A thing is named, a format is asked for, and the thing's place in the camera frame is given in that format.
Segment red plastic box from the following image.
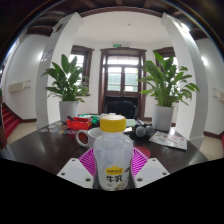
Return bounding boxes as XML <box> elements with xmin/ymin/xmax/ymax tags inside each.
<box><xmin>65</xmin><ymin>116</ymin><xmax>93</xmax><ymax>131</ymax></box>

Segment white wall panel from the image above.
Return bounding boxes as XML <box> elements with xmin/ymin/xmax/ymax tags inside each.
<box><xmin>212</xmin><ymin>87</ymin><xmax>224</xmax><ymax>103</ymax></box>
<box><xmin>8</xmin><ymin>79</ymin><xmax>32</xmax><ymax>94</ymax></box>

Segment colourful round sticker sheet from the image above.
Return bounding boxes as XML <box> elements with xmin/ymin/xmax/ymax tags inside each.
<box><xmin>38</xmin><ymin>121</ymin><xmax>78</xmax><ymax>136</ymax></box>

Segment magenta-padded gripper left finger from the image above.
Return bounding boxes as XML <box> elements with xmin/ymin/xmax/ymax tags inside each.
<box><xmin>56</xmin><ymin>147</ymin><xmax>98</xmax><ymax>190</ymax></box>

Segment dark-framed window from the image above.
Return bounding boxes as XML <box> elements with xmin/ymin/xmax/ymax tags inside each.
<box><xmin>69</xmin><ymin>45</ymin><xmax>95</xmax><ymax>89</ymax></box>
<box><xmin>153</xmin><ymin>46</ymin><xmax>178</xmax><ymax>68</ymax></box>

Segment white speckled mug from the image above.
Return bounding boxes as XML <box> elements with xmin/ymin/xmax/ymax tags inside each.
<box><xmin>75</xmin><ymin>127</ymin><xmax>103</xmax><ymax>149</ymax></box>

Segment black chair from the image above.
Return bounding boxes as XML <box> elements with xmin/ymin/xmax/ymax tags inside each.
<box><xmin>104</xmin><ymin>99</ymin><xmax>139</xmax><ymax>120</ymax></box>

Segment grey round ball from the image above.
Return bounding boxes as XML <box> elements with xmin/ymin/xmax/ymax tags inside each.
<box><xmin>144</xmin><ymin>124</ymin><xmax>155</xmax><ymax>137</ymax></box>
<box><xmin>134</xmin><ymin>125</ymin><xmax>147</xmax><ymax>138</ymax></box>

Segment dark wooden glazed door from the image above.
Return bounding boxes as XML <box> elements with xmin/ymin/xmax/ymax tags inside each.
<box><xmin>98</xmin><ymin>47</ymin><xmax>148</xmax><ymax>116</ymax></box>

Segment yellow-capped clear milk bottle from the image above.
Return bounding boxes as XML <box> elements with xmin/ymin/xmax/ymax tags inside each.
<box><xmin>92</xmin><ymin>114</ymin><xmax>135</xmax><ymax>192</ymax></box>

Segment green package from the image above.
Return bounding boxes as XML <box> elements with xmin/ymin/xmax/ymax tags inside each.
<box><xmin>79</xmin><ymin>113</ymin><xmax>101</xmax><ymax>127</ymax></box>

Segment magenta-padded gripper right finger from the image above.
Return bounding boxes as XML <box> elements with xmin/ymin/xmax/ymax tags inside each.
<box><xmin>130</xmin><ymin>147</ymin><xmax>170</xmax><ymax>189</ymax></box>

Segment red carpeted stairs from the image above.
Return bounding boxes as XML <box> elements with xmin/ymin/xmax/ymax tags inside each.
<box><xmin>1</xmin><ymin>103</ymin><xmax>20</xmax><ymax>139</ymax></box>

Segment printed paper leaflet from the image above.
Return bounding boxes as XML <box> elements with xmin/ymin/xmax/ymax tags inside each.
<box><xmin>148</xmin><ymin>130</ymin><xmax>188</xmax><ymax>151</ymax></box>

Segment large leafy plant in white pot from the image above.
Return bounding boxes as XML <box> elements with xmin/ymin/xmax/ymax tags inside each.
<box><xmin>138</xmin><ymin>51</ymin><xmax>200</xmax><ymax>132</ymax></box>

